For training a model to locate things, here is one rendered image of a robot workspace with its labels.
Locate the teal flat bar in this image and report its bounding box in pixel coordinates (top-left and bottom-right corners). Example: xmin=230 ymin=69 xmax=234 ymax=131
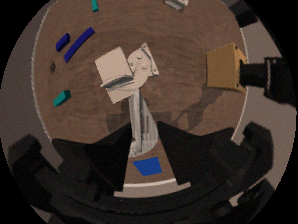
xmin=90 ymin=0 xmax=100 ymax=12

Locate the teal rectangular block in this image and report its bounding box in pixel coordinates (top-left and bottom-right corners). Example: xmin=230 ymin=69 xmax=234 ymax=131
xmin=53 ymin=89 xmax=71 ymax=107

